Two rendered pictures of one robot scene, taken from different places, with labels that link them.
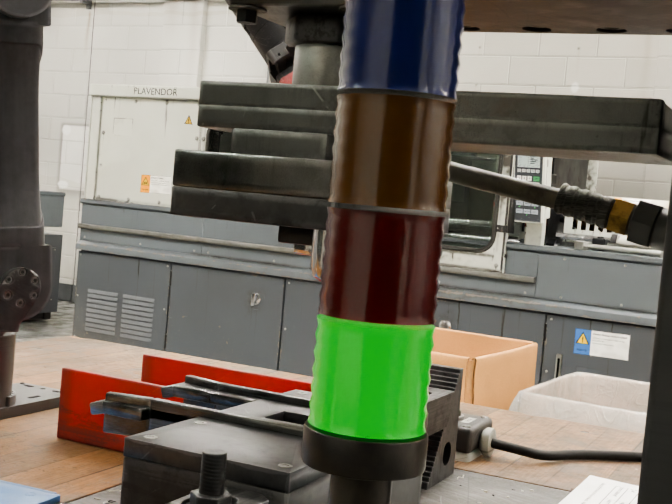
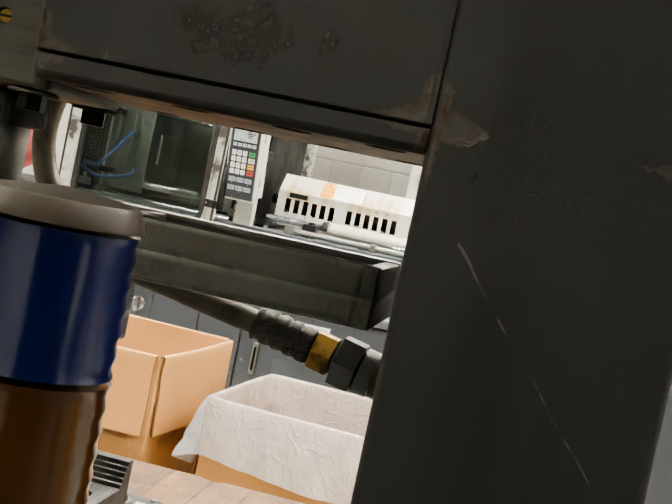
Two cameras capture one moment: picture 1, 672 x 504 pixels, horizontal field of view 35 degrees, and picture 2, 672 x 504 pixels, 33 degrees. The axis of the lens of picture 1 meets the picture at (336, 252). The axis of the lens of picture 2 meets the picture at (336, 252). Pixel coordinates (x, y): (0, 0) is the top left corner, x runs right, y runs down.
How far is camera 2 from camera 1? 0.11 m
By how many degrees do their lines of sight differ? 16
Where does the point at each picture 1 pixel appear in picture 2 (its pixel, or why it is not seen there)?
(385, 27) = (18, 293)
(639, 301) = not seen: hidden behind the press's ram
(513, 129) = (206, 274)
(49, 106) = not seen: outside the picture
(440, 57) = (92, 336)
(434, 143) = (72, 447)
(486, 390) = (173, 391)
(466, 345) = (157, 336)
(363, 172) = not seen: outside the picture
